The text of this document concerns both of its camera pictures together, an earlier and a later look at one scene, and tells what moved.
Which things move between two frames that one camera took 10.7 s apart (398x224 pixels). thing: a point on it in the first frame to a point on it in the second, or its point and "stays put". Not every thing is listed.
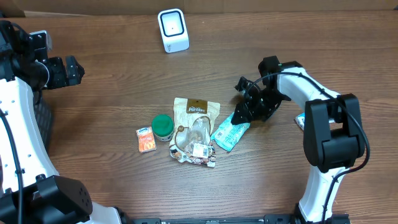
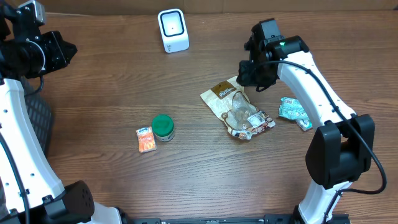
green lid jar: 163,127 stays put
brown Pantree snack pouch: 193,124 to 229,102
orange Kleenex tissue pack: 146,140 stays put
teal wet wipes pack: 227,135 to 290,108
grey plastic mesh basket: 44,116 stays put
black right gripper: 251,114 to 247,81
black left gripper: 62,79 to 63,53
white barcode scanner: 173,30 stays put
